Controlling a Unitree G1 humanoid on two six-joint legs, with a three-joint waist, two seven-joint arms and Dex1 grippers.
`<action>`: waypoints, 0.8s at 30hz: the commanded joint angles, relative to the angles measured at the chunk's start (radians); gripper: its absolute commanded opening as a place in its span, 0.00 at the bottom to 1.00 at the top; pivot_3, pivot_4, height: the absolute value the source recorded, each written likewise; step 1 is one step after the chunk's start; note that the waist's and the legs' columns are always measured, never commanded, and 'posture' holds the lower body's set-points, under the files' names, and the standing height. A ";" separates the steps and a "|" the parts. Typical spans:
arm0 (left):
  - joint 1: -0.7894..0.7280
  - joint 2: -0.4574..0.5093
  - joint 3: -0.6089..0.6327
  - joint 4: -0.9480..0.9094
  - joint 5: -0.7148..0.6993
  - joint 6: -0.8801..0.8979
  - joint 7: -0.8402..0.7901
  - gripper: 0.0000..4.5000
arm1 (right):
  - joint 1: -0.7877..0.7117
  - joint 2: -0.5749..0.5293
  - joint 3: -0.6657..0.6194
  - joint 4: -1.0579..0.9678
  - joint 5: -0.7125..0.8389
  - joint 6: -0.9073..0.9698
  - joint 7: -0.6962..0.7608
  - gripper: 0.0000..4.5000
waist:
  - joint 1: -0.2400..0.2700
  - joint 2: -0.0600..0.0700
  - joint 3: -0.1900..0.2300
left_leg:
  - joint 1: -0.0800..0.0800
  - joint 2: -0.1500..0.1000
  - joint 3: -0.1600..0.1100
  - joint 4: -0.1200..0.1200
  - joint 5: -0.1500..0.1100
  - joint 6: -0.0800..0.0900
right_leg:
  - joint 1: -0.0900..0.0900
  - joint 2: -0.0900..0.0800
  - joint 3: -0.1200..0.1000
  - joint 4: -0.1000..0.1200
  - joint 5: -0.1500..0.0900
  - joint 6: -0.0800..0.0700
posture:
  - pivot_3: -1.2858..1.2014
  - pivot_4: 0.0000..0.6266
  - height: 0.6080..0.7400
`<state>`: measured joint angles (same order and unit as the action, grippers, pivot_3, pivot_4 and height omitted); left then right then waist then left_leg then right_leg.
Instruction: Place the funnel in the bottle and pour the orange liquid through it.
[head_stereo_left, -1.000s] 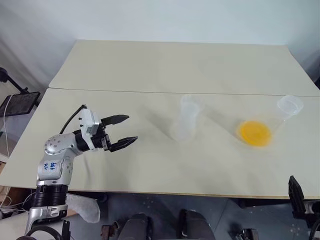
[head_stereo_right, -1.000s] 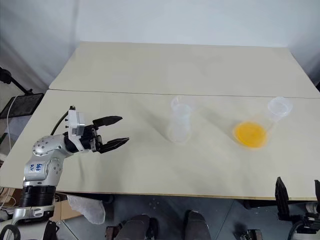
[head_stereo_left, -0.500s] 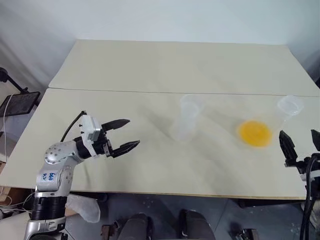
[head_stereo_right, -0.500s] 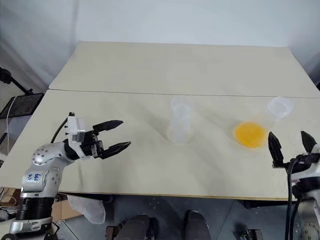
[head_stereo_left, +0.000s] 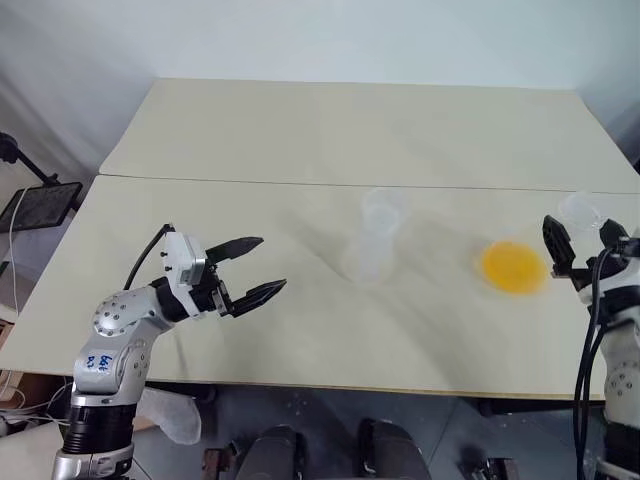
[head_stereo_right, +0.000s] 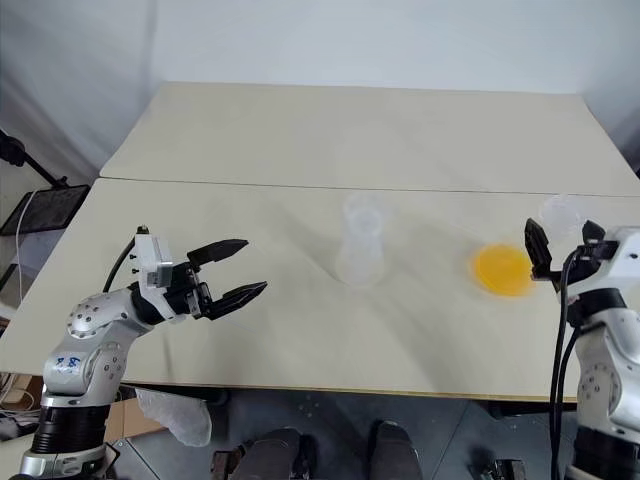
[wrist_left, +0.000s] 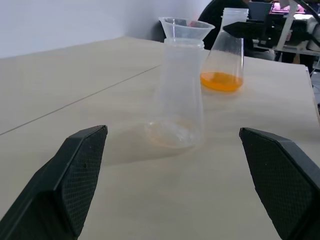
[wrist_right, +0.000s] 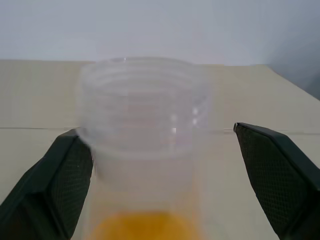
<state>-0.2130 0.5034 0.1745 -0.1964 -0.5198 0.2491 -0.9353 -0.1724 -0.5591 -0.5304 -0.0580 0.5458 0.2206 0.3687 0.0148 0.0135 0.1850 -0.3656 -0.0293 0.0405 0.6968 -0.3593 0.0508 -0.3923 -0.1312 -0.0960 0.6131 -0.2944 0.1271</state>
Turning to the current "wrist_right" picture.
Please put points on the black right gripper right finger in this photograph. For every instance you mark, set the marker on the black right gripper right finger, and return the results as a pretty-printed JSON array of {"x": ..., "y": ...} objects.
[{"x": 277, "y": 175}]

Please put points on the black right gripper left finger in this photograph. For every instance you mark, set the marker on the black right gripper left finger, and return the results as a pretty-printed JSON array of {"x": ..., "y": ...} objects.
[{"x": 50, "y": 185}]

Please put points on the clear plastic cup orange liquid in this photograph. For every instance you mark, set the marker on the clear plastic cup orange liquid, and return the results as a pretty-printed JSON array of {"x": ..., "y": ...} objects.
[{"x": 145, "y": 140}]

